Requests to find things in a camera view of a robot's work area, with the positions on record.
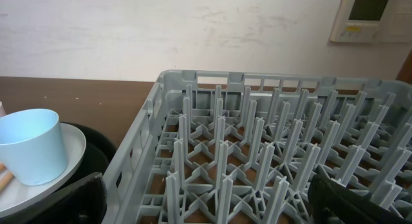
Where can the pink cup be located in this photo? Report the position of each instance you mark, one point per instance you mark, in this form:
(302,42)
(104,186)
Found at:
(2,110)

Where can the blue cup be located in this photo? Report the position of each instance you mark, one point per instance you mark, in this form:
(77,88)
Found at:
(32,147)

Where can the round black tray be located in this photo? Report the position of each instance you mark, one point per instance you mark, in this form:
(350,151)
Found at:
(99,152)

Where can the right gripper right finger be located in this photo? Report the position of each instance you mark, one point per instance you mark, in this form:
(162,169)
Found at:
(341,204)

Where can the grey dishwasher rack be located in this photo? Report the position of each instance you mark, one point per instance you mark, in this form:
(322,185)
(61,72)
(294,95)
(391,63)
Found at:
(237,147)

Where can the grey plate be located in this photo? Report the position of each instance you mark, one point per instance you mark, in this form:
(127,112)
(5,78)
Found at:
(16,196)

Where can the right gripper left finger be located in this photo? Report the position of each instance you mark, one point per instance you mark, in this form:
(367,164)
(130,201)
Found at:
(83,201)

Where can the wall control panel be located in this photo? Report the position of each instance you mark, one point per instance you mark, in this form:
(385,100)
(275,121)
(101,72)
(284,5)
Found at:
(369,21)

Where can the wooden chopstick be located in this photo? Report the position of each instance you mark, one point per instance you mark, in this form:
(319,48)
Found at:
(5,180)
(1,167)

